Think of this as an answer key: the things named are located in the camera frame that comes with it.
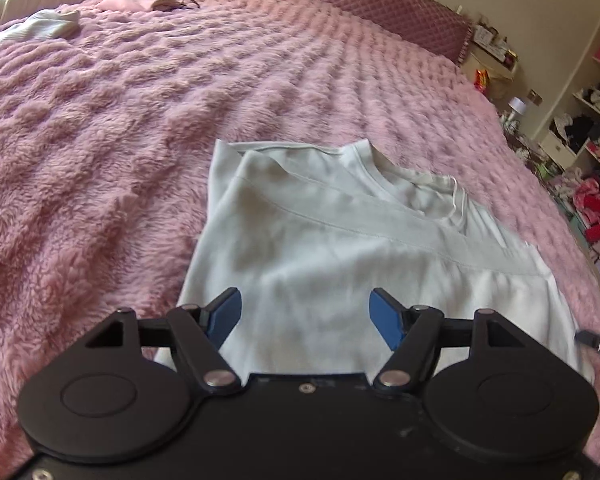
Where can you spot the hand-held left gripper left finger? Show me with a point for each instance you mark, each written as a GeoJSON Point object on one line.
{"type": "Point", "coordinates": [226, 312]}

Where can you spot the pink fluffy blanket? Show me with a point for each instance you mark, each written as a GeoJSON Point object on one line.
{"type": "Point", "coordinates": [105, 160]}

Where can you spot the white table lamp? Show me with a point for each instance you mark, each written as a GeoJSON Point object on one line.
{"type": "Point", "coordinates": [517, 107]}

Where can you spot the green storage box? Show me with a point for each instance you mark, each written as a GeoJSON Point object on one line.
{"type": "Point", "coordinates": [544, 170]}

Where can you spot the wall outlet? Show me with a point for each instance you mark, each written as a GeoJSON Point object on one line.
{"type": "Point", "coordinates": [534, 97]}

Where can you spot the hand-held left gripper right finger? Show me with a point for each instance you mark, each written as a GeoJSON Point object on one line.
{"type": "Point", "coordinates": [386, 316]}

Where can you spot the pink quilted headboard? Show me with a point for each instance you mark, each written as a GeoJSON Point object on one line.
{"type": "Point", "coordinates": [380, 2]}

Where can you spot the white shelf unit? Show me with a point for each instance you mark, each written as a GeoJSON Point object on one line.
{"type": "Point", "coordinates": [587, 95]}

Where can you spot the white printed sweatshirt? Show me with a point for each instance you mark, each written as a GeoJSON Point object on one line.
{"type": "Point", "coordinates": [330, 260]}

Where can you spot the pile of colourful clothes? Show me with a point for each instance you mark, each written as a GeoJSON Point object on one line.
{"type": "Point", "coordinates": [595, 205]}

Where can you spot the cluttered nightstand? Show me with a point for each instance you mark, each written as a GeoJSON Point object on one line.
{"type": "Point", "coordinates": [495, 57]}

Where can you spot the red snack bag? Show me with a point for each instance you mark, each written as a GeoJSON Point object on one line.
{"type": "Point", "coordinates": [481, 80]}

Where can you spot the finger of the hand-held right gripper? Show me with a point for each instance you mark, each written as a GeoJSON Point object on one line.
{"type": "Point", "coordinates": [597, 342]}

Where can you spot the small white folded cloth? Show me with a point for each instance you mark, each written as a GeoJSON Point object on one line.
{"type": "Point", "coordinates": [40, 27]}

